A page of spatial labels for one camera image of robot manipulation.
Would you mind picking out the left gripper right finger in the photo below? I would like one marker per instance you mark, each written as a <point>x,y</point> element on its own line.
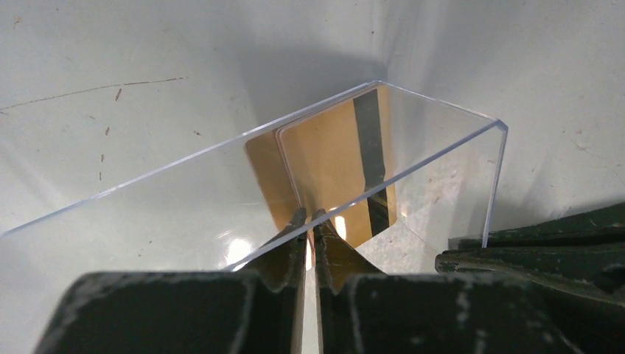
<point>363,310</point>

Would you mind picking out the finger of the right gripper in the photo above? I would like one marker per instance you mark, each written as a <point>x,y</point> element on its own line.
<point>580,255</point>

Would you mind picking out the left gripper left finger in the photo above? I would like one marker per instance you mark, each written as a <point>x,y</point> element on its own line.
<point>255,309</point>

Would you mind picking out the tan credit card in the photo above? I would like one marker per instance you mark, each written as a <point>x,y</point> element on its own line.
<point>335,156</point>
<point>273,178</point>

